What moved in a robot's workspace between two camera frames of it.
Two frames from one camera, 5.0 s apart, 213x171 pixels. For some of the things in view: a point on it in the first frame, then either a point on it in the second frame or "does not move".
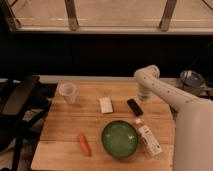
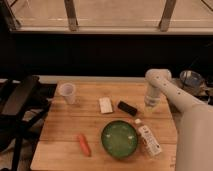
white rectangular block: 106,105 does not move
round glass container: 192,82 does not move
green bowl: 119,139 does not move
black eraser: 134,107 -> 127,108
